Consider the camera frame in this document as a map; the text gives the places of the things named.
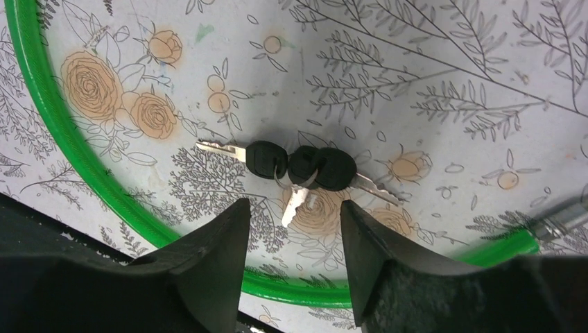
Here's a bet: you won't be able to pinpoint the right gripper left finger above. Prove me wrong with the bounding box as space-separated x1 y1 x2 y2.
0 197 252 333

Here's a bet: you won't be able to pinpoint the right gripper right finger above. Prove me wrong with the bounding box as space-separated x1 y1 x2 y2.
340 200 587 332

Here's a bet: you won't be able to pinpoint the black headed keys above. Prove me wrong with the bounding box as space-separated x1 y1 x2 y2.
196 141 404 227

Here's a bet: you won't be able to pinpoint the green cable lock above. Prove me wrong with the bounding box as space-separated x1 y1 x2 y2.
4 0 588 309

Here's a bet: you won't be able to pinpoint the floral table mat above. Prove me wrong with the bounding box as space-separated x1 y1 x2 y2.
0 0 588 333

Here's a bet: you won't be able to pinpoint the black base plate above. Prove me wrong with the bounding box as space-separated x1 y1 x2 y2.
0 193 272 333

